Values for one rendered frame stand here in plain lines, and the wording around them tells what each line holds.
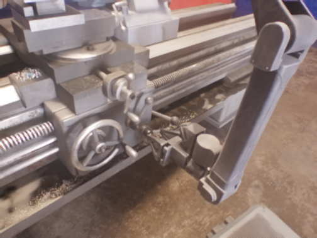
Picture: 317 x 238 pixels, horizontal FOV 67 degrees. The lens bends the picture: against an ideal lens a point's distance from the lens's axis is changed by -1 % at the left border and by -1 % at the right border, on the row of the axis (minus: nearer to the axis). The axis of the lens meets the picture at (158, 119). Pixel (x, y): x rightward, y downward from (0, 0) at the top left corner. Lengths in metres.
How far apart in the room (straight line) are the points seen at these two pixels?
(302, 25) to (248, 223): 1.01
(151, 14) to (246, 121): 0.87
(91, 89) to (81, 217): 0.89
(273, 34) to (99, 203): 1.34
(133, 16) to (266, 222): 1.12
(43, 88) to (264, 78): 0.69
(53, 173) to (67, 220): 0.40
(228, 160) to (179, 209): 1.01
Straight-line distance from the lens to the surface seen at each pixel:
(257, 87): 0.46
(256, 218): 1.32
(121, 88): 0.79
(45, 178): 1.19
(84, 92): 0.79
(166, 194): 1.58
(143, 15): 1.21
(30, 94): 0.89
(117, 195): 1.56
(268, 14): 0.43
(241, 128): 0.50
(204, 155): 0.60
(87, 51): 0.87
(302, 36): 0.43
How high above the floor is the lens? 1.29
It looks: 38 degrees down
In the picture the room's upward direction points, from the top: 6 degrees clockwise
